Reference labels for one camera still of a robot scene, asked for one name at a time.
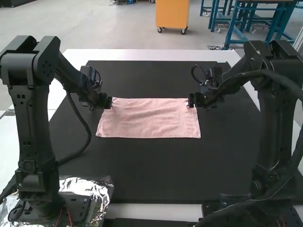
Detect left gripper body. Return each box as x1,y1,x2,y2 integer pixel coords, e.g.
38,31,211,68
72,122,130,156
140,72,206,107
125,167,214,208
91,92,114,110

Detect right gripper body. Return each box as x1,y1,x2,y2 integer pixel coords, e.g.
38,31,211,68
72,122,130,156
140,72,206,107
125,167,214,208
188,92,210,110

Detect pale towel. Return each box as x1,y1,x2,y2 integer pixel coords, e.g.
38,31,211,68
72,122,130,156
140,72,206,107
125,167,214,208
95,96,202,139

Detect black mat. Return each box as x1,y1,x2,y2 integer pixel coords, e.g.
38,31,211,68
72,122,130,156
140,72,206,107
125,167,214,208
48,60,264,204

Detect silver foil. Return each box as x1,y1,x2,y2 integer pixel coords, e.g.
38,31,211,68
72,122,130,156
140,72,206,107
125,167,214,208
0,175,116,227

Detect orange wheeled cabinet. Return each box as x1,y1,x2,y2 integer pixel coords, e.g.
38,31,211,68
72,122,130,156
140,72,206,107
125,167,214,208
155,0,190,35

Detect black cable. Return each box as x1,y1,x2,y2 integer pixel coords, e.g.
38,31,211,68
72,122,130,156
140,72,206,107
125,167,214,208
191,64,207,86
57,91,92,165

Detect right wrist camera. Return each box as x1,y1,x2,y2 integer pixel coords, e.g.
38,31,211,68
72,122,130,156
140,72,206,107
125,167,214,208
205,67,223,90

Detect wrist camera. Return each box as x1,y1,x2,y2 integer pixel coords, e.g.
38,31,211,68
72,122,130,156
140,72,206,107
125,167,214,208
205,67,223,90
80,65,103,88

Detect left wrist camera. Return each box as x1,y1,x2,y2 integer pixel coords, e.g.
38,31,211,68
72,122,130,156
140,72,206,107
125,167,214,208
80,65,103,88

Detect blue metal trolley frame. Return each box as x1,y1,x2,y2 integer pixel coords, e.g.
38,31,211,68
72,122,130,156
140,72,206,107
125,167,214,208
208,0,299,51
200,0,235,17

